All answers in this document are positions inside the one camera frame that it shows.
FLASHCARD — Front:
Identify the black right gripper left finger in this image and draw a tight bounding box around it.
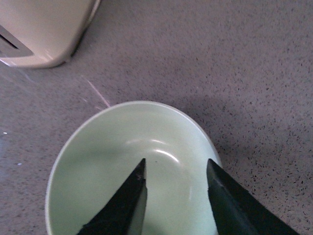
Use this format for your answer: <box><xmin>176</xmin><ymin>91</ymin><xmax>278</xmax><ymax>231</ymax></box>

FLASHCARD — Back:
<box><xmin>78</xmin><ymin>158</ymin><xmax>148</xmax><ymax>235</ymax></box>

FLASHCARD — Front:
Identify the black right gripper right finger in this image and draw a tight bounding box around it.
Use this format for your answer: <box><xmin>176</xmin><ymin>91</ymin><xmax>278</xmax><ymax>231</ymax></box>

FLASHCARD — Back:
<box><xmin>206</xmin><ymin>159</ymin><xmax>298</xmax><ymax>235</ymax></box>

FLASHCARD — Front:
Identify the light green bowl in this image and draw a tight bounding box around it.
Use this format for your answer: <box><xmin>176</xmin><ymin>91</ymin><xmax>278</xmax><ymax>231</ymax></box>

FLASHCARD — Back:
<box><xmin>45</xmin><ymin>101</ymin><xmax>221</xmax><ymax>235</ymax></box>

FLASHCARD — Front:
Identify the cream toaster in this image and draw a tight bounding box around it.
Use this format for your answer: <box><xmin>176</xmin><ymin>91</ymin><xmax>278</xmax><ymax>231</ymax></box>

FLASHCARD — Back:
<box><xmin>0</xmin><ymin>0</ymin><xmax>101</xmax><ymax>69</ymax></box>

